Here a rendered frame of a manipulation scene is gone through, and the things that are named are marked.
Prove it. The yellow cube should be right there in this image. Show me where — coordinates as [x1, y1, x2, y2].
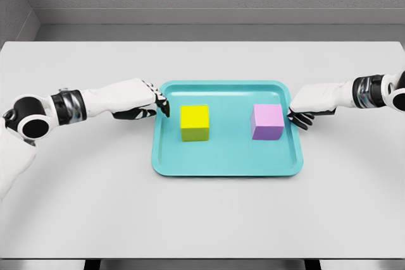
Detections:
[180, 104, 210, 142]

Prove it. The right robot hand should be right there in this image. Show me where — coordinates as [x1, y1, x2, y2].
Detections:
[286, 83, 337, 131]

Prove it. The teal plastic tray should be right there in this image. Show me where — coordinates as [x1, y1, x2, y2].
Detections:
[151, 80, 304, 178]

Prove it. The pink purple cube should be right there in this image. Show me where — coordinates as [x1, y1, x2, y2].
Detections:
[250, 103, 285, 141]

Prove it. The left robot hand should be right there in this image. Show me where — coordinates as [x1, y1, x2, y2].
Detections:
[109, 77, 171, 121]

